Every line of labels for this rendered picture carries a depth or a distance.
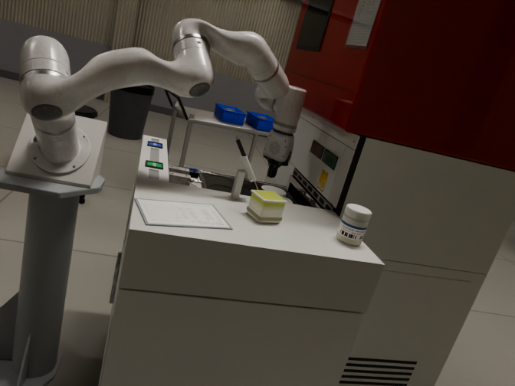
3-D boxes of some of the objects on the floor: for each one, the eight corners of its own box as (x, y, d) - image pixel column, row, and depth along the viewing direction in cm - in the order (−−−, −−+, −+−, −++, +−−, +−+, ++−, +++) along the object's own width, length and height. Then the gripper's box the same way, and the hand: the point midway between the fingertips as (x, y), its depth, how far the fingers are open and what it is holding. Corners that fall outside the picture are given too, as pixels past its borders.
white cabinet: (234, 333, 224) (275, 188, 200) (282, 529, 136) (365, 314, 112) (106, 323, 206) (134, 162, 182) (66, 541, 118) (110, 288, 94)
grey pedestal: (-104, 402, 143) (-104, 172, 118) (-39, 321, 184) (-28, 137, 159) (58, 413, 154) (89, 206, 130) (85, 335, 195) (113, 165, 171)
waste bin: (142, 144, 530) (152, 90, 511) (99, 134, 521) (106, 80, 501) (148, 135, 582) (157, 86, 562) (108, 125, 572) (116, 76, 552)
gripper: (306, 135, 153) (292, 183, 158) (273, 123, 160) (260, 169, 166) (296, 135, 147) (281, 184, 152) (261, 122, 154) (249, 170, 160)
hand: (272, 171), depth 158 cm, fingers closed
